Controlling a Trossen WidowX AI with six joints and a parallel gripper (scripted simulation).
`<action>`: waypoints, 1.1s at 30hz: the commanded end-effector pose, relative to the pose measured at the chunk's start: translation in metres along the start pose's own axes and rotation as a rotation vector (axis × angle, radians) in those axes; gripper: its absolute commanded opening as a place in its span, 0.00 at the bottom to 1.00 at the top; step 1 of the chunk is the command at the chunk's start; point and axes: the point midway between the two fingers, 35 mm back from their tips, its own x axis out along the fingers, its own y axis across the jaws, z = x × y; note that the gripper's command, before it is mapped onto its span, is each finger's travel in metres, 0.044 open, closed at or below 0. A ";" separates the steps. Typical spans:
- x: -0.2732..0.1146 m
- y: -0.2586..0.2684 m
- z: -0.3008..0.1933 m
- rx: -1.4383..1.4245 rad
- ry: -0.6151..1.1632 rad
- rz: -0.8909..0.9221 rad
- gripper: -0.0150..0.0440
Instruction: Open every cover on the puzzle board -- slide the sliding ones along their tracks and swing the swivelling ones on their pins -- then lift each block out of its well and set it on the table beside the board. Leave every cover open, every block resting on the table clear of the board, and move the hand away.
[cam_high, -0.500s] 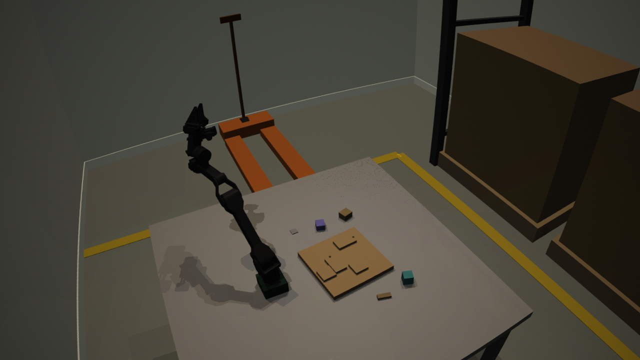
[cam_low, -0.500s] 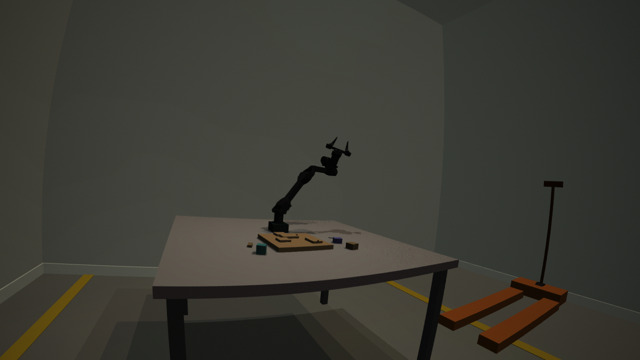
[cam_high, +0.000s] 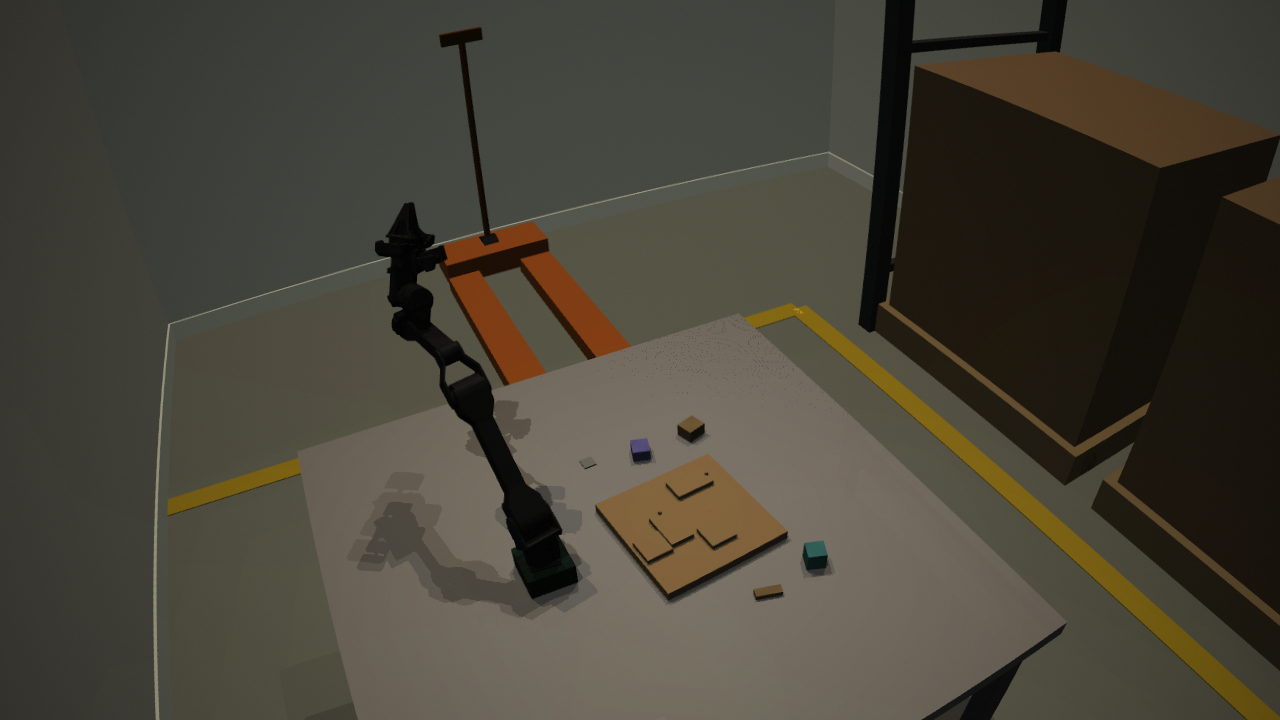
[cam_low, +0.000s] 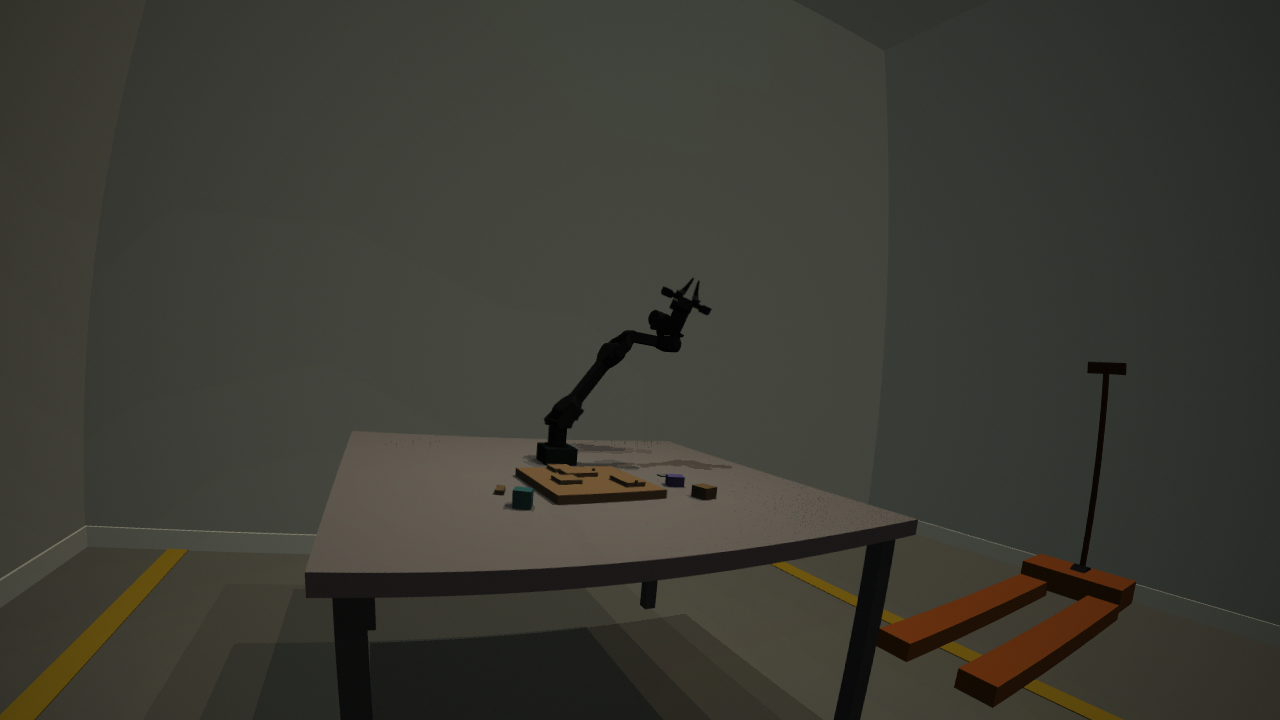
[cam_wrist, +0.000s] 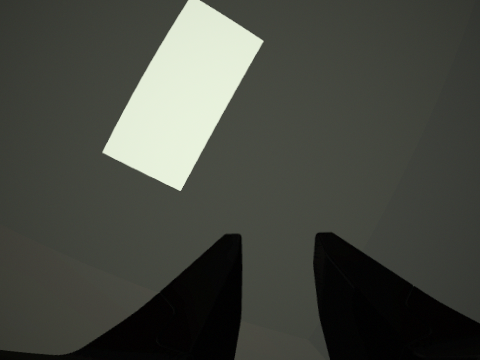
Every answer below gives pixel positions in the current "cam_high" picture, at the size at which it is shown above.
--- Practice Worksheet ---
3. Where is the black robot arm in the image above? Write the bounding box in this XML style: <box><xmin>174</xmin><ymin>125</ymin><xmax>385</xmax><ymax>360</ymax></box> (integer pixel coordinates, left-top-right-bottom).
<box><xmin>387</xmin><ymin>245</ymin><xmax>563</xmax><ymax>573</ymax></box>

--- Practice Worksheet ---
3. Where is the teal cube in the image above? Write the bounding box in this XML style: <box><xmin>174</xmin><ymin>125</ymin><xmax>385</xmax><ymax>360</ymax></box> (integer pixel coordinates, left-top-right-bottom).
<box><xmin>803</xmin><ymin>541</ymin><xmax>828</xmax><ymax>570</ymax></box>

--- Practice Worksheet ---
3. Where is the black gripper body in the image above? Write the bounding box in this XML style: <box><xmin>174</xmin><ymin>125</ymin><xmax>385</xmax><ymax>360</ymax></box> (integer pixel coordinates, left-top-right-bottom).
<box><xmin>375</xmin><ymin>234</ymin><xmax>435</xmax><ymax>281</ymax></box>

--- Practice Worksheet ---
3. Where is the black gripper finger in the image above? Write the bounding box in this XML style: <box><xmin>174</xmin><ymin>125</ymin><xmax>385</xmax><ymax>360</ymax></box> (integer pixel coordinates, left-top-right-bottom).
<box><xmin>410</xmin><ymin>202</ymin><xmax>426</xmax><ymax>237</ymax></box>
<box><xmin>387</xmin><ymin>202</ymin><xmax>416</xmax><ymax>240</ymax></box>

